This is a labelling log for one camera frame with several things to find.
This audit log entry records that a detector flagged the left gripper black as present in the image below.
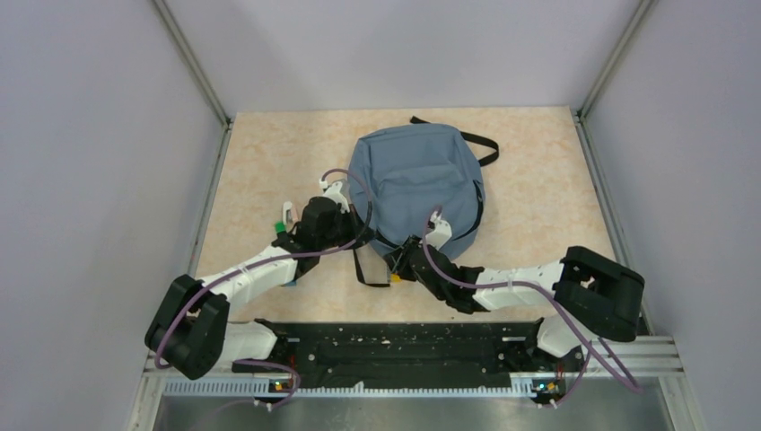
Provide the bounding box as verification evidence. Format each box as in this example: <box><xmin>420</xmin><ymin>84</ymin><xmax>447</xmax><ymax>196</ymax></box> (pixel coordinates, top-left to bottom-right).
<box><xmin>318</xmin><ymin>204</ymin><xmax>378</xmax><ymax>251</ymax></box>

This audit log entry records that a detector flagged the blue grey student backpack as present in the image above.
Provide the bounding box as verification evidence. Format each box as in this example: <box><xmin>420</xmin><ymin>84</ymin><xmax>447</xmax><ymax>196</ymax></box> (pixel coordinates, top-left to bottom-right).
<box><xmin>348</xmin><ymin>117</ymin><xmax>499</xmax><ymax>281</ymax></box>

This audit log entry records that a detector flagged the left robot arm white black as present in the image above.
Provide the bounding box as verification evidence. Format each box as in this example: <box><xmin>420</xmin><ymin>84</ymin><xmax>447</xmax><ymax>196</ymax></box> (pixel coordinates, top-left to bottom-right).
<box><xmin>144</xmin><ymin>198</ymin><xmax>375</xmax><ymax>380</ymax></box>

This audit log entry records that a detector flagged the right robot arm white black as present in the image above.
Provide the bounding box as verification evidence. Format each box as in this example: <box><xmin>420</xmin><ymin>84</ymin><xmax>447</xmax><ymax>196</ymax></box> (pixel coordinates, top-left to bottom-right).
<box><xmin>383</xmin><ymin>236</ymin><xmax>645</xmax><ymax>370</ymax></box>

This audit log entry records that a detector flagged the pink white small eraser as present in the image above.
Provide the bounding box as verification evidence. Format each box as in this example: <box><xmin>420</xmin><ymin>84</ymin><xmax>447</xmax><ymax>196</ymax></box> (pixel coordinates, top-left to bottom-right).
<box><xmin>282</xmin><ymin>201</ymin><xmax>297</xmax><ymax>224</ymax></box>

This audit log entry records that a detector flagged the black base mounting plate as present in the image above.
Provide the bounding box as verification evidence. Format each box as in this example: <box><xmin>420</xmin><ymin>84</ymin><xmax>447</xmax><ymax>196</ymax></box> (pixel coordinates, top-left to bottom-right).
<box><xmin>266</xmin><ymin>322</ymin><xmax>582</xmax><ymax>389</ymax></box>

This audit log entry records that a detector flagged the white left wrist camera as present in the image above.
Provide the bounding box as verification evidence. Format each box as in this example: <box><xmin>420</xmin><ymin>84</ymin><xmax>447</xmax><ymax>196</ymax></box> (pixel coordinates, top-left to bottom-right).
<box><xmin>319</xmin><ymin>179</ymin><xmax>351</xmax><ymax>214</ymax></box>

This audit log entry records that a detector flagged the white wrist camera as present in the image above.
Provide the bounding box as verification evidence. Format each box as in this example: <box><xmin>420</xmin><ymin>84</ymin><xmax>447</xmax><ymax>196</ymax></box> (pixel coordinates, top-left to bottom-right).
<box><xmin>424</xmin><ymin>213</ymin><xmax>452</xmax><ymax>250</ymax></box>
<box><xmin>319</xmin><ymin>179</ymin><xmax>351</xmax><ymax>214</ymax></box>

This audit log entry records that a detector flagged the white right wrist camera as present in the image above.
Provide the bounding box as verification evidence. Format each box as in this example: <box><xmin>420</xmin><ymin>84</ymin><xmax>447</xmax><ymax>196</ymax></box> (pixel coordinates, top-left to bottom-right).
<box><xmin>424</xmin><ymin>213</ymin><xmax>452</xmax><ymax>250</ymax></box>

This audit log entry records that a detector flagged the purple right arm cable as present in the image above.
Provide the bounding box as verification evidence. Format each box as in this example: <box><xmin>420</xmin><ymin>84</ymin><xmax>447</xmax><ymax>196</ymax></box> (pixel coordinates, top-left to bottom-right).
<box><xmin>420</xmin><ymin>205</ymin><xmax>644</xmax><ymax>409</ymax></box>

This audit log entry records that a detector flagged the aluminium front rail frame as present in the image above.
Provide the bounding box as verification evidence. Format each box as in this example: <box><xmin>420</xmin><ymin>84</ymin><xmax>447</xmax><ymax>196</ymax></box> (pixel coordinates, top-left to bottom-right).
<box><xmin>127</xmin><ymin>336</ymin><xmax>704</xmax><ymax>430</ymax></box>

